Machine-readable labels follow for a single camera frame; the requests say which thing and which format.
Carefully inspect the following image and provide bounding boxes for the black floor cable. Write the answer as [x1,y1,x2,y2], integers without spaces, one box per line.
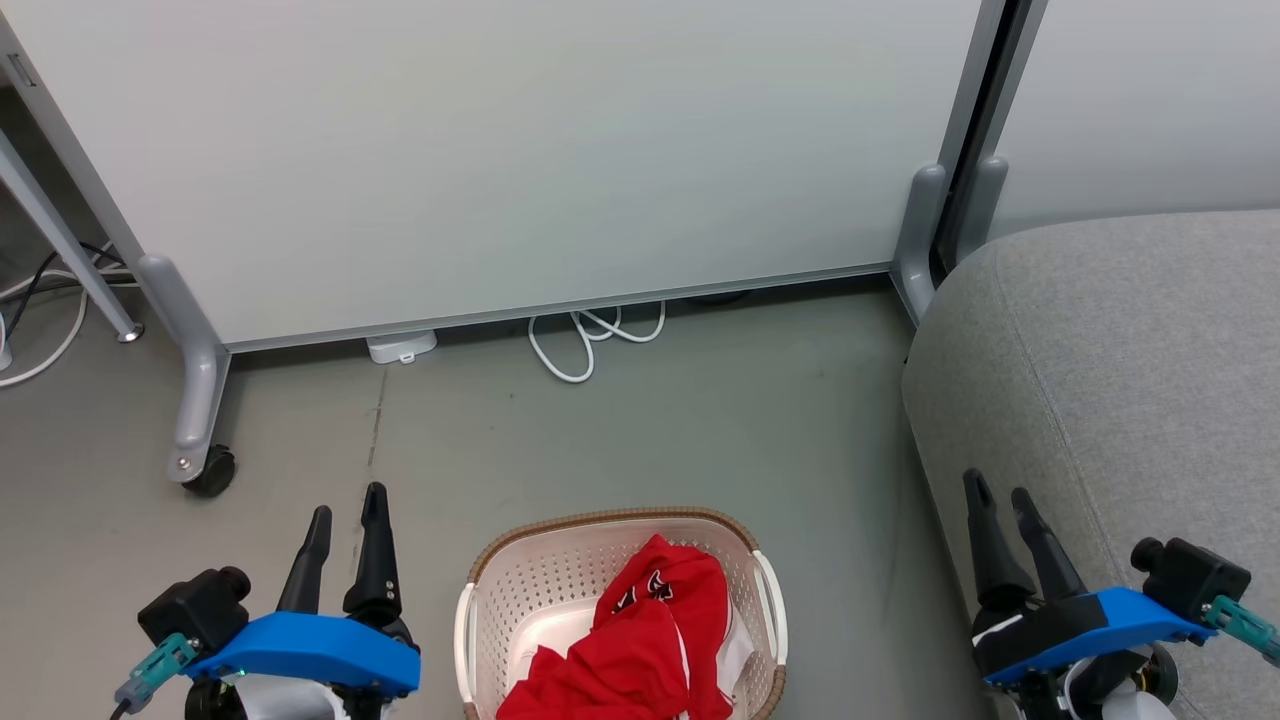
[0,240,126,341]

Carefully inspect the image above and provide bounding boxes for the black caster wheel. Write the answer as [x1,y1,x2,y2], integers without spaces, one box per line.
[183,445,238,498]

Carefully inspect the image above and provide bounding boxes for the looped white cable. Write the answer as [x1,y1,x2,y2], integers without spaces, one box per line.
[528,300,667,384]

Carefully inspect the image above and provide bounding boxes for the white partition panel grey foot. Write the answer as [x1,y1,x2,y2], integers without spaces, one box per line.
[955,0,1280,271]

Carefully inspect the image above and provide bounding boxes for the small white power adapter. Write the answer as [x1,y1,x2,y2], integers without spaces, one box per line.
[366,330,438,365]

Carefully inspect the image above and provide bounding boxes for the grey fabric sofa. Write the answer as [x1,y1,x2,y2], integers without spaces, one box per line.
[900,208,1280,720]

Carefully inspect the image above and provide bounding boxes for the red and white jersey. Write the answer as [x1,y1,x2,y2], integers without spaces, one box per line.
[590,533,758,720]

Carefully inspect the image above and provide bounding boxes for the cream perforated laundry basket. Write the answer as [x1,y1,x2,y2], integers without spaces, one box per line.
[455,507,789,720]

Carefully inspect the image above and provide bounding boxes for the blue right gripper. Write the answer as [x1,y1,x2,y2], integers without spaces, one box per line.
[963,468,1216,720]

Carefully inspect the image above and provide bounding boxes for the white floor cable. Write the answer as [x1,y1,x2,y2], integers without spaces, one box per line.
[0,265,136,389]

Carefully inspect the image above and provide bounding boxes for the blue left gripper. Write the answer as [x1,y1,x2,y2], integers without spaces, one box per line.
[185,482,421,720]

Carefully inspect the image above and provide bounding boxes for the grey metal table leg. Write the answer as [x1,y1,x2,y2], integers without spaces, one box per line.
[0,125,144,344]

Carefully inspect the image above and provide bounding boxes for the large white partition panel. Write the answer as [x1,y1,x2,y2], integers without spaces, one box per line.
[0,0,1006,483]

